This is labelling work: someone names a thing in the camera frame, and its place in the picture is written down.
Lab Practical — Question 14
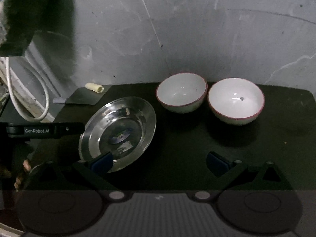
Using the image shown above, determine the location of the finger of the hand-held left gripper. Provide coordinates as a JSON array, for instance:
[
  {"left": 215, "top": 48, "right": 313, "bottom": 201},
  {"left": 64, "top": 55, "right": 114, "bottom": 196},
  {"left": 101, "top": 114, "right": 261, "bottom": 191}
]
[{"left": 58, "top": 122, "right": 86, "bottom": 139}]

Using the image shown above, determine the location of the plastic bag with dark contents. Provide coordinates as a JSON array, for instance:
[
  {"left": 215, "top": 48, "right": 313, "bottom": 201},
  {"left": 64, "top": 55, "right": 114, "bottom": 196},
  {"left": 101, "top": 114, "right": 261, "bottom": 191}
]
[{"left": 0, "top": 0, "right": 58, "bottom": 57}]

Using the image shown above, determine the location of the cream cylindrical piece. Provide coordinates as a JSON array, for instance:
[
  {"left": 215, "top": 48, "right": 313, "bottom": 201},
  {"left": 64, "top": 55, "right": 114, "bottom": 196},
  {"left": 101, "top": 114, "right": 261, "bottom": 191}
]
[{"left": 85, "top": 82, "right": 104, "bottom": 94}]

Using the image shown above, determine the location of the weathered white frame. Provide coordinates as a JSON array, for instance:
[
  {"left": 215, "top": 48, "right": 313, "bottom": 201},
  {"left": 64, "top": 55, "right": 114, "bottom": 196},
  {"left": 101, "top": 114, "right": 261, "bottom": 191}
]
[{"left": 0, "top": 42, "right": 62, "bottom": 122}]

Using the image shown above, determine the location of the flat metal blade tool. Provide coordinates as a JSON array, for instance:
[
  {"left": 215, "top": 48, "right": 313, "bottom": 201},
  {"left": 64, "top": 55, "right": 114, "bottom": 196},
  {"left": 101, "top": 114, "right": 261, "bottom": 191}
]
[{"left": 53, "top": 85, "right": 113, "bottom": 105}]

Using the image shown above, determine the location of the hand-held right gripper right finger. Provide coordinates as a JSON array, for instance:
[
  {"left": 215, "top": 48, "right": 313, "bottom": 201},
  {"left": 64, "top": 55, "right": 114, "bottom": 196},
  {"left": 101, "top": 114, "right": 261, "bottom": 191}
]
[{"left": 193, "top": 151, "right": 288, "bottom": 200}]

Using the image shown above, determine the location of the white hose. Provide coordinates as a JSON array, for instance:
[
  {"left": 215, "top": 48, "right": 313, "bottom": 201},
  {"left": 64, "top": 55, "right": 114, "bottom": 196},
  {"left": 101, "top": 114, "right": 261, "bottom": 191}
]
[{"left": 6, "top": 57, "right": 50, "bottom": 122}]

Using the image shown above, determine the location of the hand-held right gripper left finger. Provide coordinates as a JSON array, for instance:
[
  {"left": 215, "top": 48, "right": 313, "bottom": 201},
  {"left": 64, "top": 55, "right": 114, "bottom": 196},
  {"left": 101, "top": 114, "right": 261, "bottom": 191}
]
[{"left": 26, "top": 152, "right": 126, "bottom": 200}]

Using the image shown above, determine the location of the person's left hand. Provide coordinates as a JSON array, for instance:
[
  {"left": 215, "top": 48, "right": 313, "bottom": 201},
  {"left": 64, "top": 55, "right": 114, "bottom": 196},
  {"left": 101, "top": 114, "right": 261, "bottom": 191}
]
[{"left": 0, "top": 159, "right": 32, "bottom": 191}]

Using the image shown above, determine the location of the steel plate with blue label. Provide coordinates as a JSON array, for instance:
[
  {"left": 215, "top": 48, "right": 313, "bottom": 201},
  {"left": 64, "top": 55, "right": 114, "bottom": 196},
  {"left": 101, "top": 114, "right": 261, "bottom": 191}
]
[{"left": 78, "top": 96, "right": 157, "bottom": 173}]

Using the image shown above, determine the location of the white red-rimmed bowl with dot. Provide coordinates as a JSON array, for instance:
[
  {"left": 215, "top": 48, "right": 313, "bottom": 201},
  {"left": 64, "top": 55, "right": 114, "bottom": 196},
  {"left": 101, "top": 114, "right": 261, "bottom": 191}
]
[{"left": 207, "top": 78, "right": 265, "bottom": 126}]

